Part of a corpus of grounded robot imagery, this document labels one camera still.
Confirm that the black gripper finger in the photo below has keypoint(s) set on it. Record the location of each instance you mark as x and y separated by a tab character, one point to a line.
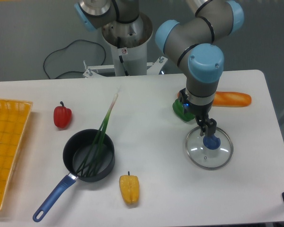
210	127
200	120

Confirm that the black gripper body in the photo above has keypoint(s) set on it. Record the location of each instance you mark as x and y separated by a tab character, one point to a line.
198	106

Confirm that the glass pot lid blue knob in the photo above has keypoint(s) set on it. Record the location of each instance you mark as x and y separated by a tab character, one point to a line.
209	153

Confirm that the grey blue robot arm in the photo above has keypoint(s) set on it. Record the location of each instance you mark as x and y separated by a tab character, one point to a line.
190	46

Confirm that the orange baguette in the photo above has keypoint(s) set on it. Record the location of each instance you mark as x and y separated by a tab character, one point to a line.
231	99

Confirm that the green bell pepper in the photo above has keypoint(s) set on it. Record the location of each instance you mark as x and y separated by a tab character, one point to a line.
180	110

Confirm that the yellow bell pepper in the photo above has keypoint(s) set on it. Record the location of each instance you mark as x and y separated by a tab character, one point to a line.
130	188

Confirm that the green scallion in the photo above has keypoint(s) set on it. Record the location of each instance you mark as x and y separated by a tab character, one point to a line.
104	127

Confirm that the red bell pepper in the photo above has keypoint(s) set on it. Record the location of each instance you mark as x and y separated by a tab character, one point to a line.
62	116

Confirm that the yellow woven basket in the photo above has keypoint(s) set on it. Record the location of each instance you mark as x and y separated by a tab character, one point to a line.
14	115

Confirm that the black saucepan blue handle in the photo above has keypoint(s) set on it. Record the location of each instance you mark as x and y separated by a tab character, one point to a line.
73	154

